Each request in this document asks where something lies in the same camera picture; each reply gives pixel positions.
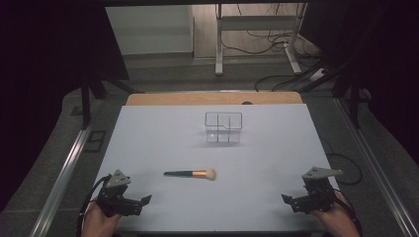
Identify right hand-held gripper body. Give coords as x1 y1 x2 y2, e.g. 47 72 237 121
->
291 166 344 215

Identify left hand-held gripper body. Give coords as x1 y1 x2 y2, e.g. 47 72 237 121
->
95 169 144 218

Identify makeup brush with dark handle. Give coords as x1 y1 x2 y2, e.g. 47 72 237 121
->
163 168 217 182

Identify clear acrylic organizer box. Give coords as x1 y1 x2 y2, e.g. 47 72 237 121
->
204 111 244 144

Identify person's left hand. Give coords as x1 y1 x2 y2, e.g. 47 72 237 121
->
80 200 124 237

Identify person's right hand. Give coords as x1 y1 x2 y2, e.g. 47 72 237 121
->
310 191 362 237

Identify white table mat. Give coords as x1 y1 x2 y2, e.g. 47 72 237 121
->
95 104 340 233

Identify black metal stand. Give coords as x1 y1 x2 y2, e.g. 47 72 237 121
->
79 72 144 130
297 60 364 128

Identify white power strip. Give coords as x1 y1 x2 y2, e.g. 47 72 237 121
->
308 67 328 83

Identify black curtain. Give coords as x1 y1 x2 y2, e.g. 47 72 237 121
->
299 0 419 166
0 0 130 211

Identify white cabinet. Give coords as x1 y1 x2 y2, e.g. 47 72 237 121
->
105 5 196 56

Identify left hand-held gripper cable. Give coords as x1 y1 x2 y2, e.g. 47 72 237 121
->
76 175 113 237

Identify hand-held gripper cable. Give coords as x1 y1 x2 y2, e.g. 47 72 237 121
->
76 175 113 237
331 188 364 237

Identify right hand-held gripper cable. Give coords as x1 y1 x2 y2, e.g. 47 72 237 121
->
331 188 364 237

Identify black looped floor cable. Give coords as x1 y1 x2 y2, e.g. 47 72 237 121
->
325 152 364 187

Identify aluminium floor rail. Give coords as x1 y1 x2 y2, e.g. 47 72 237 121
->
333 98 419 237
29 98 104 237

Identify black cables under desk frame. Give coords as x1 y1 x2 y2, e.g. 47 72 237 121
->
219 3 322 93

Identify white metal desk frame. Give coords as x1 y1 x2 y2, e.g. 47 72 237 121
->
214 3 309 77

